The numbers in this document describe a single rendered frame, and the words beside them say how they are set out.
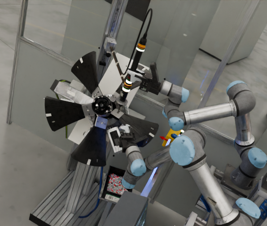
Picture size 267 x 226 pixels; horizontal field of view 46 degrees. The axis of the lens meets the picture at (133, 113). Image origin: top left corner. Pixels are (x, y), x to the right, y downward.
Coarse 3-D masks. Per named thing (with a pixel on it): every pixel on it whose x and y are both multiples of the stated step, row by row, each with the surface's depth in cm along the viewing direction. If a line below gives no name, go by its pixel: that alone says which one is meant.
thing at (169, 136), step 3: (171, 129) 214; (168, 132) 210; (171, 132) 211; (174, 132) 212; (177, 132) 213; (168, 135) 207; (171, 135) 207; (165, 138) 207; (168, 138) 206; (171, 138) 206; (174, 138) 206; (165, 141) 208; (171, 141) 206; (162, 144) 210; (165, 144) 209
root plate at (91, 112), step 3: (84, 105) 187; (87, 105) 187; (90, 105) 187; (84, 108) 188; (87, 108) 188; (90, 108) 188; (84, 111) 190; (90, 111) 190; (84, 114) 191; (87, 114) 191; (90, 114) 191; (93, 114) 192
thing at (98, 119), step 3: (96, 117) 184; (99, 117) 185; (102, 117) 187; (96, 120) 184; (99, 120) 185; (102, 120) 187; (105, 120) 189; (96, 123) 184; (99, 123) 186; (105, 123) 189; (99, 126) 186; (102, 126) 188; (105, 126) 189
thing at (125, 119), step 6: (126, 114) 188; (120, 120) 181; (126, 120) 183; (132, 120) 186; (138, 120) 189; (144, 120) 191; (132, 126) 182; (138, 126) 183; (144, 126) 186; (150, 126) 187; (156, 126) 189; (138, 132) 180; (144, 132) 182; (150, 132) 184; (156, 132) 185; (138, 138) 178; (150, 138) 181; (144, 144) 177
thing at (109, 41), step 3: (108, 36) 228; (105, 39) 227; (108, 39) 224; (111, 39) 226; (114, 39) 229; (105, 42) 226; (108, 42) 221; (111, 42) 222; (114, 42) 224; (105, 45) 224; (108, 45) 222; (111, 45) 223; (114, 45) 223; (105, 48) 223; (108, 48) 224; (114, 48) 225; (108, 51) 225
